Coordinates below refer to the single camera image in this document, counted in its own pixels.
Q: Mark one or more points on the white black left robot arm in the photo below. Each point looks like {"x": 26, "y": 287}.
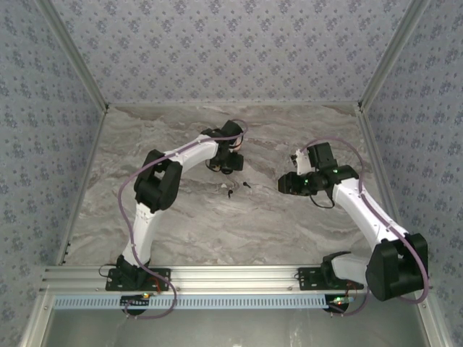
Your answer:
{"x": 143, "y": 231}

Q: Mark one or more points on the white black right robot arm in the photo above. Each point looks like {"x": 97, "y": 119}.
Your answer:
{"x": 361, "y": 209}

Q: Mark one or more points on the short aluminium frame post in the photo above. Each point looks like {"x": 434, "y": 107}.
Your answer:
{"x": 36, "y": 321}
{"x": 432, "y": 321}

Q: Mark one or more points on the slanted aluminium frame post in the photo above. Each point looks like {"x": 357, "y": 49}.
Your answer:
{"x": 76, "y": 54}
{"x": 390, "y": 54}

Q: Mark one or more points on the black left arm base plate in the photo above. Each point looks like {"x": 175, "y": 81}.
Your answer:
{"x": 162, "y": 282}

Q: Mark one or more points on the wide aluminium mounting rail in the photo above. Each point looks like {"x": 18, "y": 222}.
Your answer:
{"x": 231, "y": 278}

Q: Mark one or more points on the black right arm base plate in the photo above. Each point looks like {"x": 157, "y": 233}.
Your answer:
{"x": 307, "y": 282}

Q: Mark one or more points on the grey metal panel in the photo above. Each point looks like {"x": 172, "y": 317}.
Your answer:
{"x": 231, "y": 329}

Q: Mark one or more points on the aluminium table side rail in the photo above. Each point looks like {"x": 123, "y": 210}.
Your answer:
{"x": 84, "y": 188}
{"x": 385, "y": 188}

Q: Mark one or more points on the black controller board with LED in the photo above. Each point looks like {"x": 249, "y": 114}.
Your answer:
{"x": 134, "y": 302}
{"x": 338, "y": 301}

